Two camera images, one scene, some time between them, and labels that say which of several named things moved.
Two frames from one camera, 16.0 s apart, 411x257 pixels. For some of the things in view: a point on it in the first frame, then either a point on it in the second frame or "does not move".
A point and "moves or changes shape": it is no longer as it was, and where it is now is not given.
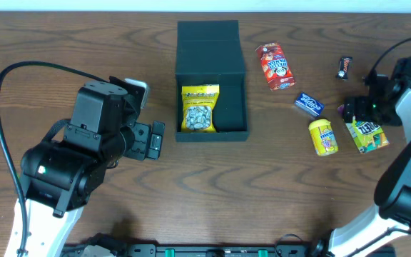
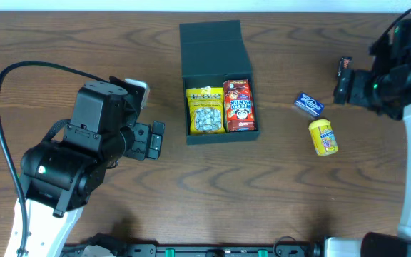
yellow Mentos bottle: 323,137 does not move
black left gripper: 143,141 does not move
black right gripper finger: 349,108 → 344,81
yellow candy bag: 199,103 moves or changes shape
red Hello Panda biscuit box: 277,70 → 239,106
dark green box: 210,52 moves or changes shape
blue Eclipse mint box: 309,104 does not move
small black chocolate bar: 343,68 does not move
